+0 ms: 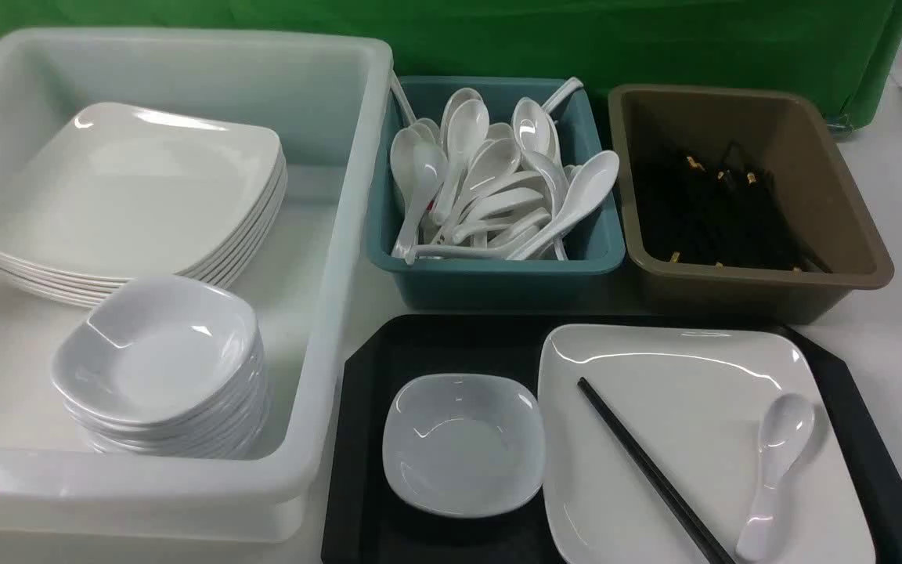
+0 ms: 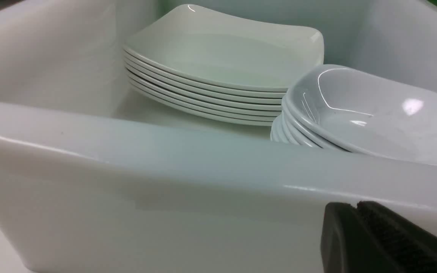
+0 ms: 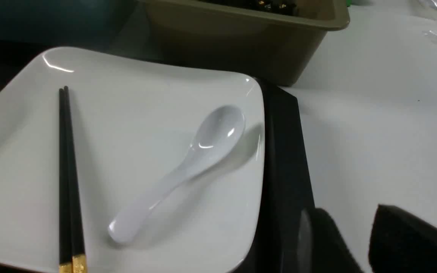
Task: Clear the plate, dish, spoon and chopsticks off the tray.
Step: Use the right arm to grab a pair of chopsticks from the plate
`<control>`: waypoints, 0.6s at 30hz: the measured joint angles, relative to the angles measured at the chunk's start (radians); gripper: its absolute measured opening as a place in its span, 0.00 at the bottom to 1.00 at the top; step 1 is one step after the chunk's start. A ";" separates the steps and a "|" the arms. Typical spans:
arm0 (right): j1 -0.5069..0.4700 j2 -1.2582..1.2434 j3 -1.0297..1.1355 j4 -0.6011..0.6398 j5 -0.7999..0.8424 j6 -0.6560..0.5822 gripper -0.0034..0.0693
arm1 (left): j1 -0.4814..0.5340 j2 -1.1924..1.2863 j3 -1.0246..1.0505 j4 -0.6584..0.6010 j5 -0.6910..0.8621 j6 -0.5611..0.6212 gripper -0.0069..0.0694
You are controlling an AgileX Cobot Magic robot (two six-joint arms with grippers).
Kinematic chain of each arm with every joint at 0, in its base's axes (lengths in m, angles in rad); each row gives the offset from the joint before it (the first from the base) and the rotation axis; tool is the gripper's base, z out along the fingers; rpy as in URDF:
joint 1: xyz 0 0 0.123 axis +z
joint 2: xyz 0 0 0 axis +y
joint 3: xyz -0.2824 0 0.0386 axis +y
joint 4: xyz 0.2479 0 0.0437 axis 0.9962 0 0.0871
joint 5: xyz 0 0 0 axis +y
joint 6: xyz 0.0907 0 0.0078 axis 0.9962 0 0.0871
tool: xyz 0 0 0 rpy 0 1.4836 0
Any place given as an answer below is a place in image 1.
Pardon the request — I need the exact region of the small white square bowl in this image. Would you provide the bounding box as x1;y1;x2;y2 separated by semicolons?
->
381;374;547;520

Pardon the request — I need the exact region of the white square rice plate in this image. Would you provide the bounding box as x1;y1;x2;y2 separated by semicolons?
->
537;324;876;563

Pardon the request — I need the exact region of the white ceramic soup spoon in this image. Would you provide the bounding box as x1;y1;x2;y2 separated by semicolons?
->
736;393;816;562

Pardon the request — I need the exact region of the black chopstick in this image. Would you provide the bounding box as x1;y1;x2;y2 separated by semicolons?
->
577;376;734;563

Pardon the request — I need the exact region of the white spoon left upright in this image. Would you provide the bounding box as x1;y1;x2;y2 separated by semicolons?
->
391;140;448;265

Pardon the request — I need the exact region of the white spoon centre tall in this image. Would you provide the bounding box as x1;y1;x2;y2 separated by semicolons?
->
431;99;489;227

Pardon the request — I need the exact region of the white spoon top right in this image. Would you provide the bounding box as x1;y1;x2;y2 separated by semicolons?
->
511;97;552;156

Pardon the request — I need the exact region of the black plastic serving tray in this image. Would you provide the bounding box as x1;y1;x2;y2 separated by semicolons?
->
321;314;902;563

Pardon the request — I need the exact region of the pile of black chopsticks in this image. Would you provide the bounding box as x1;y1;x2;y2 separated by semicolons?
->
631;139;831;273

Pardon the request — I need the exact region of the stack of small white bowls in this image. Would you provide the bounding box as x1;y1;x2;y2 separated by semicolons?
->
51;275;272;458

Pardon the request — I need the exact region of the brown plastic chopstick bin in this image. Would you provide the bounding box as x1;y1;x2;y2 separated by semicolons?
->
608;85;894;324

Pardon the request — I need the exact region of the stack of white square plates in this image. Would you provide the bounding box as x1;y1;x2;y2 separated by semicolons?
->
0;101;287;308

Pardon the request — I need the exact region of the green cloth backdrop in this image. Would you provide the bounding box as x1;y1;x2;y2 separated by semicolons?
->
0;1;902;128

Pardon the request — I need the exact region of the large white plastic tub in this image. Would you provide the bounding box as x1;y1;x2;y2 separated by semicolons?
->
0;27;391;543

